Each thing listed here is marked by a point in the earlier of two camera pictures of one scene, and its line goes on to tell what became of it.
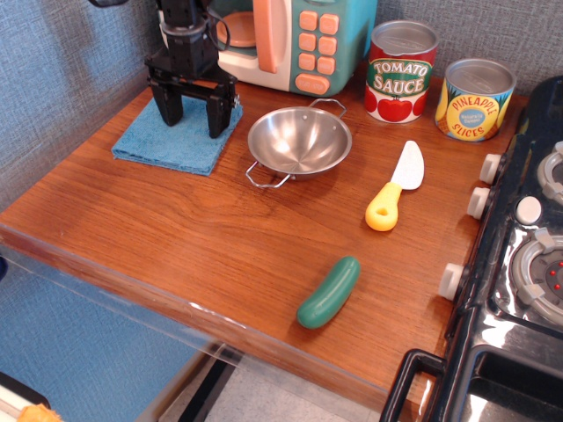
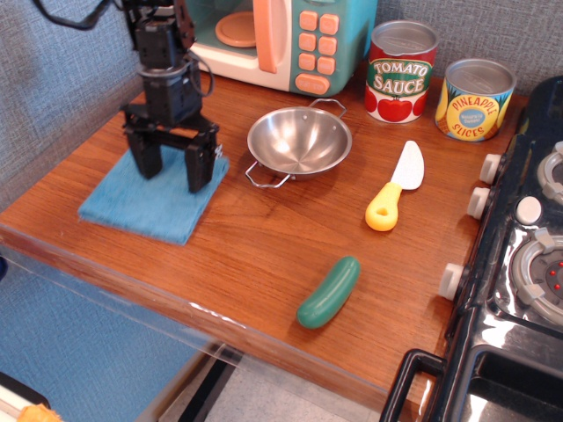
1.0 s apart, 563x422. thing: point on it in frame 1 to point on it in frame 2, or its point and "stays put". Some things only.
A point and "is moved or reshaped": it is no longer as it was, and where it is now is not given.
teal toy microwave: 310,47 stays put
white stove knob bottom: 450,280 stays put
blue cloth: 144,136 is moved or reshaped
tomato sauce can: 401,60 stays put
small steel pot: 298,141 stays put
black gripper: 190,66 to 171,110
